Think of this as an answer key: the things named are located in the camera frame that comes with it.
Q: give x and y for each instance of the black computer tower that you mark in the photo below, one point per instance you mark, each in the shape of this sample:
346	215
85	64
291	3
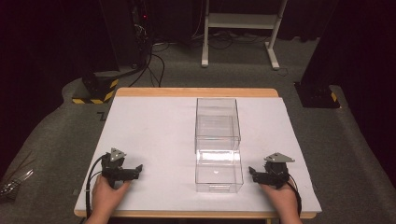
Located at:
141	28

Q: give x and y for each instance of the metal tripod legs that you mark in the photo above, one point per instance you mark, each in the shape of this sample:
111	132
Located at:
14	183

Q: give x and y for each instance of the clear plastic drawer housing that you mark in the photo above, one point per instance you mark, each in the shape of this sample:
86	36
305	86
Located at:
217	124

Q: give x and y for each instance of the white table mat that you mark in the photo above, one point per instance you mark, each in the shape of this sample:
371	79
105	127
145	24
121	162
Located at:
155	133

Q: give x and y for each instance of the person's right hand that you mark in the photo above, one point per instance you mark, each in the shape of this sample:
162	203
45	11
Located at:
281	200

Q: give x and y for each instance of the dark curtain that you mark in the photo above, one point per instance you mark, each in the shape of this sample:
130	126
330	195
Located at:
40	46
358	43

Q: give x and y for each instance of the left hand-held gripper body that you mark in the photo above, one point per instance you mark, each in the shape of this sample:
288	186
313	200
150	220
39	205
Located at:
115	169

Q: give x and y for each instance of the white metal stand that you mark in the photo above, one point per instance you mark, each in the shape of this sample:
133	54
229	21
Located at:
241	21

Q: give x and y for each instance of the black stand base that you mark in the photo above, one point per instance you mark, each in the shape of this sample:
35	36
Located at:
316	95

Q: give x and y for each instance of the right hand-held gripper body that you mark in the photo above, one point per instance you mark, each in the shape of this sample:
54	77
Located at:
275	172

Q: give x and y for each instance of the person's left hand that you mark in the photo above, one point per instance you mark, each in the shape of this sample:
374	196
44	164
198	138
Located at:
107	194

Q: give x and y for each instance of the black base with yellow stripes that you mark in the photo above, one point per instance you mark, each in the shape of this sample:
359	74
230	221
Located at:
99	90

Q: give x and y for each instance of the wooden table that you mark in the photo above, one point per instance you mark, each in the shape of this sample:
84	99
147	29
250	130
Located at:
193	92

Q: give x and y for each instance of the clear plastic drawer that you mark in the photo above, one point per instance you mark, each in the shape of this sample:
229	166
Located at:
219	174

